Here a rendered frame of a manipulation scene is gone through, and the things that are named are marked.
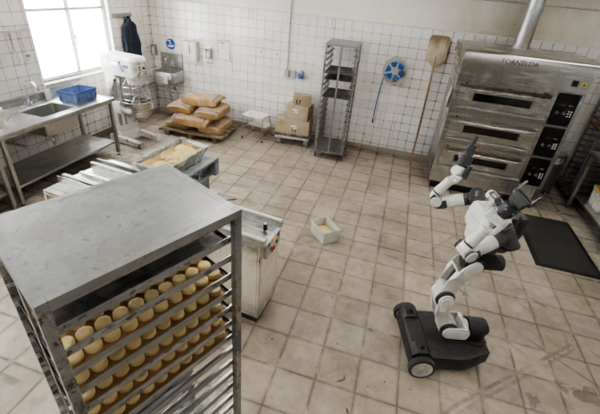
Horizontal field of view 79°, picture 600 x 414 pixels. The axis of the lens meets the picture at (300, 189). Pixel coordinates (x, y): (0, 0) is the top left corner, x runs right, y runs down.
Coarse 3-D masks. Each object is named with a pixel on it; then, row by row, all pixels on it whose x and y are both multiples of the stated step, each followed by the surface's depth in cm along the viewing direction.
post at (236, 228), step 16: (240, 208) 128; (240, 224) 131; (240, 240) 135; (240, 256) 138; (240, 272) 142; (240, 288) 147; (240, 304) 151; (240, 320) 156; (240, 336) 161; (240, 352) 167; (240, 368) 173; (240, 384) 178; (240, 400) 185
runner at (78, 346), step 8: (216, 264) 134; (224, 264) 138; (200, 272) 129; (208, 272) 132; (192, 280) 127; (176, 288) 123; (184, 288) 126; (160, 296) 118; (168, 296) 121; (144, 304) 115; (152, 304) 117; (136, 312) 113; (120, 320) 109; (128, 320) 112; (104, 328) 106; (112, 328) 109; (88, 336) 103; (96, 336) 105; (80, 344) 102; (88, 344) 104; (72, 352) 101
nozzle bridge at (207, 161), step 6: (204, 156) 310; (210, 156) 310; (198, 162) 298; (204, 162) 299; (210, 162) 300; (216, 162) 309; (192, 168) 289; (198, 168) 290; (204, 168) 295; (210, 168) 312; (216, 168) 311; (186, 174) 279; (192, 174) 281; (204, 174) 309; (210, 174) 311; (216, 174) 314; (198, 180) 299; (204, 180) 323
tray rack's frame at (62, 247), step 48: (96, 192) 130; (144, 192) 132; (192, 192) 135; (0, 240) 104; (48, 240) 105; (96, 240) 107; (144, 240) 109; (48, 288) 90; (48, 336) 90; (48, 384) 148
